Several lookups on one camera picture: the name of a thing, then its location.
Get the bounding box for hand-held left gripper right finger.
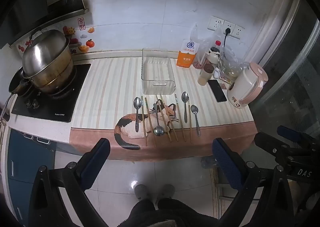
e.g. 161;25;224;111
212;137;310;227

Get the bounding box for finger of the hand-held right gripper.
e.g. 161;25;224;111
277;125;320;151
254;132;292;161

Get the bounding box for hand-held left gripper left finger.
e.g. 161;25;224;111
27;137;112;227

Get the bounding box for wooden chopstick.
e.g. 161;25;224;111
155;95;172;142
160;95;178;141
144;97;157;146
175;94;187;141
188;104;192;143
141;96;147;146

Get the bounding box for steel spoon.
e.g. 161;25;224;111
133;97;143;132
153;103;165;136
190;104;201;137
181;91;190;123

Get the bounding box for clear plastic container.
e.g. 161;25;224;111
141;48;175;95

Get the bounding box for grey slipper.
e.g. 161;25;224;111
157;184;175;200
134;184;148;201

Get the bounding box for pink and white kettle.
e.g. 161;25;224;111
227;62;269;109

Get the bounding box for black glass gas stove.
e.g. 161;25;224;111
11;63;92;123

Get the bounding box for cat printed striped mat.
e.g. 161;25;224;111
70;57;258;161

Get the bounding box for blue cabinet door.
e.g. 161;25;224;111
6;128;55;217

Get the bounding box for black smartphone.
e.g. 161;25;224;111
208;79;227;103

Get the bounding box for person's dark trouser legs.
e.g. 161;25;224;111
126;198;218;227

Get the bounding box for crumpled clear plastic bag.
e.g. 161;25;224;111
220;44;247;85

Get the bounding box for brown spice jar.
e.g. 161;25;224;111
197;63;215;86

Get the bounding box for large steel pot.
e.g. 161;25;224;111
27;54;77;93

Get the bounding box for white cartoon cup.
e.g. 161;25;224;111
206;47;222;67

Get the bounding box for small black frying pan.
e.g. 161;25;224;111
0;67;31;122

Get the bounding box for orange and white salt bag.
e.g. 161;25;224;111
176;39;200;68

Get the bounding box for domed steel pot lid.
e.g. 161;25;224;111
22;27;71;78

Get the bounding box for white wall socket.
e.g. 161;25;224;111
234;25;245;39
222;20;236;36
207;16;224;31

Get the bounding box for black plug with cable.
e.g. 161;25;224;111
222;28;231;60

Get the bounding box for fruit wall sticker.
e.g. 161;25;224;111
61;25;96;54

